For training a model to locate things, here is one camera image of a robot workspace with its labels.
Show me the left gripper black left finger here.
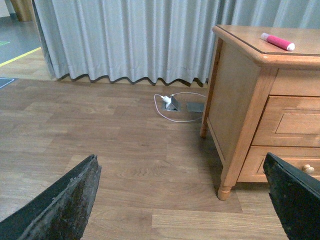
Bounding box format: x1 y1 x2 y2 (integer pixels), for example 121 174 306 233
0 154 102 240

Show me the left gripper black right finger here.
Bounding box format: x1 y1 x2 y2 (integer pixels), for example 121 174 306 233
263 152 320 240

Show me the pink marker with clear cap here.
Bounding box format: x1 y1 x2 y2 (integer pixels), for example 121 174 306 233
260 32 296 52

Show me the wooden drawer knob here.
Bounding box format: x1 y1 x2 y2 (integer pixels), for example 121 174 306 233
302 164 315 175

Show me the closed metal floor plate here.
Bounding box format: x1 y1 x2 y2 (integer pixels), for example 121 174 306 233
186 102 204 113

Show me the open metal floor socket box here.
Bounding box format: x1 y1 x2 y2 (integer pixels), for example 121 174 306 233
161 97 181 112

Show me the white plug adapter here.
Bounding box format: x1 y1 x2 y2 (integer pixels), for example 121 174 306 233
160 95 173 104

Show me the grey curtain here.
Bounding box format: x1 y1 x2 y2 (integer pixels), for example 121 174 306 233
32 0 320 84

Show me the wooden furniture leg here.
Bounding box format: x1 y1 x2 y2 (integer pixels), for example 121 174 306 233
10 0 33 22

